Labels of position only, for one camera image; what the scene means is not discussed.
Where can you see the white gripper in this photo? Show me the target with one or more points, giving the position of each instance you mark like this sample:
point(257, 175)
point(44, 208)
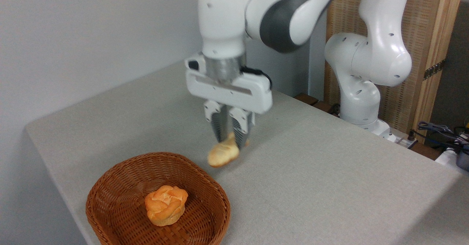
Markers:
point(238, 93)

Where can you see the long braided pale bread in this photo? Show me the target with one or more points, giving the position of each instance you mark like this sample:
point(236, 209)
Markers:
point(222, 153)

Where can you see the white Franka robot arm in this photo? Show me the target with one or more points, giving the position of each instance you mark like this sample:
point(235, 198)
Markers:
point(227, 21)

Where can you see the round orange bread roll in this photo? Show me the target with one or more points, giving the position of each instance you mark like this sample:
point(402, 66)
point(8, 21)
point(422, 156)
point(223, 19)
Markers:
point(165, 205)

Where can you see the brown woven wicker basket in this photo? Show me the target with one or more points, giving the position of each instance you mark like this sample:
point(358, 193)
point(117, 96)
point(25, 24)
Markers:
point(121, 208)

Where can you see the grey tablecloth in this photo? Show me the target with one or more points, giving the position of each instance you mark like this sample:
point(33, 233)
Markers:
point(311, 186)

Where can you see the dark metal hinge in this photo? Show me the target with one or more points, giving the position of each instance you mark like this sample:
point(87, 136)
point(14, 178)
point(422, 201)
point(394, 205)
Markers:
point(434, 69)

